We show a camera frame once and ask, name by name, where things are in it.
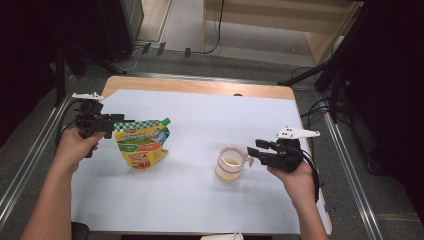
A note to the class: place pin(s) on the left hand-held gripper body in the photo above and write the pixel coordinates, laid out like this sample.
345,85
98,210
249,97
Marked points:
91,118

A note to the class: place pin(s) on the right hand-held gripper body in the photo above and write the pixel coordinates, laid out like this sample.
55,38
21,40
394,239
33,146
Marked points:
286,156

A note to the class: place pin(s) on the glass jar with hinged lid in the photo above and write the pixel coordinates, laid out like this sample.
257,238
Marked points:
230,173

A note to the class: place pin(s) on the yellow green seasoning pouch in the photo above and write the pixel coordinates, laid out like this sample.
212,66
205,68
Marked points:
143,143

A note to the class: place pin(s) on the person's right hand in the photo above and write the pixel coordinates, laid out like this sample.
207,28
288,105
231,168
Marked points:
300,183

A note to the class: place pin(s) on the person's left hand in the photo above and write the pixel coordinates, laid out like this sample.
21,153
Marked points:
75,150

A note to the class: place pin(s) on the black metal stand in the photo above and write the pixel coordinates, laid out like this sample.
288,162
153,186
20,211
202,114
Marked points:
300,76
60,76

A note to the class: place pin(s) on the black plug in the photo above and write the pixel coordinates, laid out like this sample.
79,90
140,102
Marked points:
161,48
187,52
146,47

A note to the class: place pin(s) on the dark cabinet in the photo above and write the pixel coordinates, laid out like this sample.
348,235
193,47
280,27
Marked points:
116,26

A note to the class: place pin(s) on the dark curtain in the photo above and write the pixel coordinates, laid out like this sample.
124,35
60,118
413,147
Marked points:
20,50
393,83

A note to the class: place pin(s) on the dark round object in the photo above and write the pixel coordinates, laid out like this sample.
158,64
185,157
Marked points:
80,231

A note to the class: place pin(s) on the wooden shelf unit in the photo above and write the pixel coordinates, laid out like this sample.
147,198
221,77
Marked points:
260,15

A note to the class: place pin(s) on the metal floor rail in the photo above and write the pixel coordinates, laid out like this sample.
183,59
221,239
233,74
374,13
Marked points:
33,156
350,180
200,78

